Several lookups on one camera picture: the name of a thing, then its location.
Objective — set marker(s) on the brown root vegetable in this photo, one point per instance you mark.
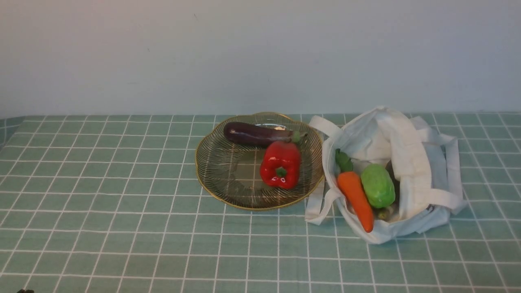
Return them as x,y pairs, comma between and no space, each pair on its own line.
386,213

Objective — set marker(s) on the gold wire basket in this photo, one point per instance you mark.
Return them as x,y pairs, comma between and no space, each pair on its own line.
230,171

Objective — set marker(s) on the orange carrot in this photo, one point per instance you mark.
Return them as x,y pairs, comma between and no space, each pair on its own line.
350,185

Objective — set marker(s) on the green bitter gourd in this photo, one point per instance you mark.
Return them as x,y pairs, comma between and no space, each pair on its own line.
378,186

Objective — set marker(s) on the white cloth bag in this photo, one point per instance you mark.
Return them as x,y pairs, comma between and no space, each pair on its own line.
425,163

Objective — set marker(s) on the purple eggplant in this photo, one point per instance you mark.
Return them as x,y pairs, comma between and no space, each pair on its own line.
249,134

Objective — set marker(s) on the green checkered tablecloth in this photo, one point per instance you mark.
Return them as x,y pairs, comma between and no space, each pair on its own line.
111,204

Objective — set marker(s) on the red bell pepper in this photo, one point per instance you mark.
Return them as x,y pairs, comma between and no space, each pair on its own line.
280,166

